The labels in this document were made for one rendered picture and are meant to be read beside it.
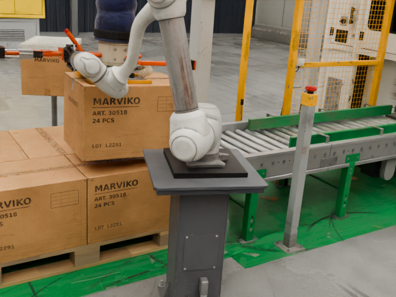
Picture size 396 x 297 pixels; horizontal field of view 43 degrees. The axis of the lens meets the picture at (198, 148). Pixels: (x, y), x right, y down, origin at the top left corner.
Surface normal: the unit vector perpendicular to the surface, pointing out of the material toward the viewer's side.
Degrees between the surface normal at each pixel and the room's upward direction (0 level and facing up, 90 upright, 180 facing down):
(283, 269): 0
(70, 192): 90
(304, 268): 0
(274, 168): 90
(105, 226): 90
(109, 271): 0
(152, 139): 90
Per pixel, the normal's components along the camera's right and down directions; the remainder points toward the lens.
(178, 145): -0.25, 0.40
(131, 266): 0.07, -0.95
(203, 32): 0.50, 0.28
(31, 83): 0.10, 0.32
